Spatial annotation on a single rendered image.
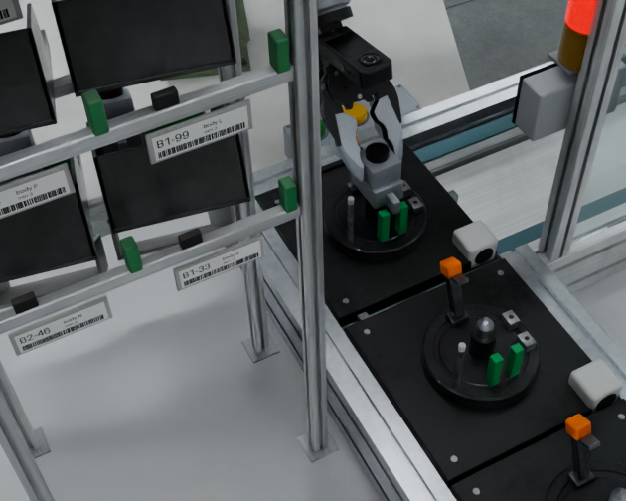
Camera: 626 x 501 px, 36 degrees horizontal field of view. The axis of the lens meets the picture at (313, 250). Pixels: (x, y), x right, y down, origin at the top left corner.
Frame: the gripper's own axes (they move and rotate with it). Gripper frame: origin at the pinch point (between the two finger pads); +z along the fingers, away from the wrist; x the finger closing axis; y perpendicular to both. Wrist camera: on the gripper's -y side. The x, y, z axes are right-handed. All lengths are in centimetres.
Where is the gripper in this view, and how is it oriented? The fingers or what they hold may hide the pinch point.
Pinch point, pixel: (380, 164)
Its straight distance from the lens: 124.8
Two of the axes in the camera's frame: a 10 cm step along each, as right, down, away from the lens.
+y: -3.3, -0.6, 9.4
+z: 3.3, 9.3, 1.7
